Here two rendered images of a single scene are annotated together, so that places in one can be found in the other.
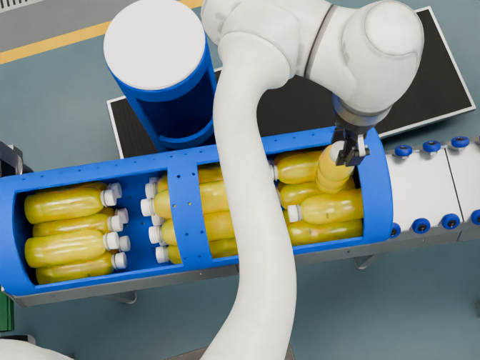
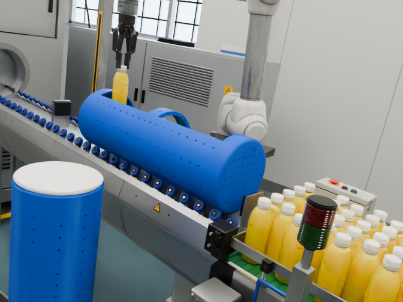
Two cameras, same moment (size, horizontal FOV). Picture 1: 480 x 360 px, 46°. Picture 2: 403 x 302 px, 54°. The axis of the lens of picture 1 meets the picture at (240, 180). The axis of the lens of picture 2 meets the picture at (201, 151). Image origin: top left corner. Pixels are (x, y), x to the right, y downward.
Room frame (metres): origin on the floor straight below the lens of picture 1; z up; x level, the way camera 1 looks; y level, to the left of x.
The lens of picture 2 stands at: (1.49, 1.24, 1.54)
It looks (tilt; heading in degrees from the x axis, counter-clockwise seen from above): 16 degrees down; 217
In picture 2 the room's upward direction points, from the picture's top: 10 degrees clockwise
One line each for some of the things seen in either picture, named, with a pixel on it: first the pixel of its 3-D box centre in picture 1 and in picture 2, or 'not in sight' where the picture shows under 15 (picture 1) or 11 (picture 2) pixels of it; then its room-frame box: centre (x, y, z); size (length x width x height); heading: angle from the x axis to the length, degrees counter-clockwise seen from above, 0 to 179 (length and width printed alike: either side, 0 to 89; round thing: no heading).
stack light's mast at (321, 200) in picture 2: not in sight; (313, 234); (0.72, 0.98, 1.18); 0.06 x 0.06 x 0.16
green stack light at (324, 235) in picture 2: not in sight; (313, 232); (0.72, 0.98, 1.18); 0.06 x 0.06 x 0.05
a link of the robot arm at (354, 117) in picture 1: (363, 93); (127, 8); (0.31, -0.20, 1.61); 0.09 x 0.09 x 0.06
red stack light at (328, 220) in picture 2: not in sight; (319, 213); (0.72, 0.98, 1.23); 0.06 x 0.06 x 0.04
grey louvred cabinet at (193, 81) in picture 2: not in sight; (155, 117); (-1.21, -1.47, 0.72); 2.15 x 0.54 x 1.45; 96
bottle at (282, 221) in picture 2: not in sight; (280, 237); (0.45, 0.79, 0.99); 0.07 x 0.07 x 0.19
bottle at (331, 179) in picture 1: (334, 167); (120, 89); (0.31, -0.20, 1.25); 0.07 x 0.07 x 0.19
